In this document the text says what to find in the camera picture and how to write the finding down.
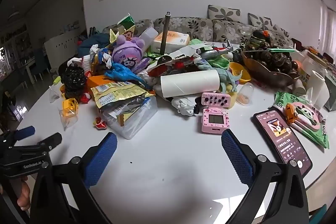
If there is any orange white tissue box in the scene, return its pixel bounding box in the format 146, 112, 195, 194
152, 30, 190, 53

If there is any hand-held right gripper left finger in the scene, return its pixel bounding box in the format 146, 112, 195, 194
29, 132, 118, 224

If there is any white curtain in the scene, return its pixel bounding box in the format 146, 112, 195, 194
319, 0, 336, 54

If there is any purple plush toy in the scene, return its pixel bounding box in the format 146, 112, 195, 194
111, 34, 146, 74

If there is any metal pole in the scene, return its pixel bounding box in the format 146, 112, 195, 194
160, 12, 172, 54

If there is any green panda wipes pack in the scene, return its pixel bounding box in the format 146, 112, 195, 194
274, 92, 330, 149

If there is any small red toy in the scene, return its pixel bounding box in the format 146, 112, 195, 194
92, 117, 107, 130

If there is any translucent plastic container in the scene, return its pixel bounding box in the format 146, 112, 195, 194
139, 27, 159, 52

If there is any yellow toy in plastic bag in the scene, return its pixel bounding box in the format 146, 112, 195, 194
59, 98, 79, 130

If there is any white paper roll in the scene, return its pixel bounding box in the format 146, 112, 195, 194
306, 70, 330, 109

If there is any floral cushion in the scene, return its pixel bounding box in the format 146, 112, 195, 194
248, 13, 275, 31
208, 5, 241, 23

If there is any blue cloth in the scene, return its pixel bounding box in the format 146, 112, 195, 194
77, 32, 114, 57

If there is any pink button toy keypad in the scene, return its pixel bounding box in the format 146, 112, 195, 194
201, 92, 232, 109

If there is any white cabinet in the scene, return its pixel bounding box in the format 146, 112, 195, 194
44, 29, 87, 70

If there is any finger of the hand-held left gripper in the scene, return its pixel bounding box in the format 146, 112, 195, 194
37, 133, 63, 153
0, 126, 36, 146

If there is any green cloth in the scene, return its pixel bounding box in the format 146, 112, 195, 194
206, 55, 230, 69

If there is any pink handheld game console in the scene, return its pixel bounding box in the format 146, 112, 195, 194
201, 107, 231, 135

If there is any small orange toy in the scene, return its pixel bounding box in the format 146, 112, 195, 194
285, 103, 300, 124

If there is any green carton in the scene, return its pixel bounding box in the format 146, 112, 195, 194
117, 13, 135, 31

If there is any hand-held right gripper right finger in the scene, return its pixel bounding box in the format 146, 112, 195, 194
218, 129, 310, 224

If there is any brown leaf-shaped bowl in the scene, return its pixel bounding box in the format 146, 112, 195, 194
241, 49, 301, 88

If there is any blue chair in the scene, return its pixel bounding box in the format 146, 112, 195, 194
34, 48, 52, 81

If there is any white robot toy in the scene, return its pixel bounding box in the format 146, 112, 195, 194
172, 96, 201, 117

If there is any person's left hand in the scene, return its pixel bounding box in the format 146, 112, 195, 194
0, 175, 31, 209

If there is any silver toy airplane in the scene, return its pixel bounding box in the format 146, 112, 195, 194
195, 40, 241, 59

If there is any yellow toy bowl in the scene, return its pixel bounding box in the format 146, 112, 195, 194
228, 62, 251, 84

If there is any clear plastic dome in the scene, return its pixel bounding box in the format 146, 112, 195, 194
235, 82, 255, 106

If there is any grey green dinosaur toy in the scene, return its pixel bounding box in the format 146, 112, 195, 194
196, 59, 241, 93

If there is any yellow snack bag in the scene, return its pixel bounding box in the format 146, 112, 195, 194
90, 81, 155, 109

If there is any blue dinosaur toy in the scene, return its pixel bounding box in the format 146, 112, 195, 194
104, 62, 153, 89

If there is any black spiky toy figure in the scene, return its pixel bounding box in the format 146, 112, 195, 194
64, 65, 87, 99

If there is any black smartphone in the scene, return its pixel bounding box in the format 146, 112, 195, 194
252, 109, 313, 179

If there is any floral sofa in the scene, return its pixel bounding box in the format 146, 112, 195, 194
102, 5, 295, 49

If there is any clear plastic box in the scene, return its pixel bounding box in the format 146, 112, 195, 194
101, 95, 159, 140

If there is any white cardboard tube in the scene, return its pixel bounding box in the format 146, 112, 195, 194
160, 69, 221, 98

